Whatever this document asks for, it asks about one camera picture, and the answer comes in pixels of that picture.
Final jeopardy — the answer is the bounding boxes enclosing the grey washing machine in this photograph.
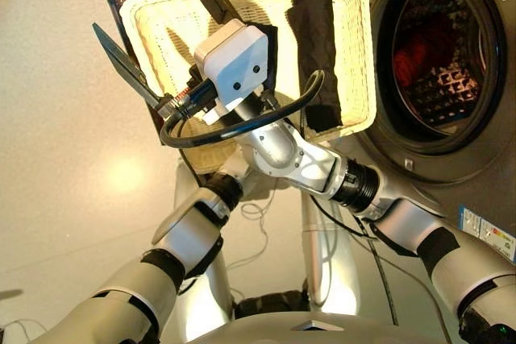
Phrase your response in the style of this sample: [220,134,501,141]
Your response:
[281,0,516,272]

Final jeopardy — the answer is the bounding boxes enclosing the grey robot torso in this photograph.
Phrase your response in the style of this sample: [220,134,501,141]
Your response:
[185,290,448,344]

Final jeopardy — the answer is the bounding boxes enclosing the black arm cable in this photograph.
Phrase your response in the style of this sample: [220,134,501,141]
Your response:
[160,69,400,327]

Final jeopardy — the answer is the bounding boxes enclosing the pale woven laundry basket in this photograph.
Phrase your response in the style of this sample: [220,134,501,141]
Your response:
[119,0,378,176]

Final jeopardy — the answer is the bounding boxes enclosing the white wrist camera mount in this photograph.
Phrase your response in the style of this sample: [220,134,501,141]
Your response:
[193,19,270,126]

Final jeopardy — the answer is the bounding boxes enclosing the red cloth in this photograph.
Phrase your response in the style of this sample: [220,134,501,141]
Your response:
[393,31,429,88]

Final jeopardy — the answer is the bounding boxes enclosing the thin floor wire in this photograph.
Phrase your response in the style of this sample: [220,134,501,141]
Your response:
[225,190,280,273]

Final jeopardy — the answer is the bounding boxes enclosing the black cloth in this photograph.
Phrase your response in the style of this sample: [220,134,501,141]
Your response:
[285,0,343,134]

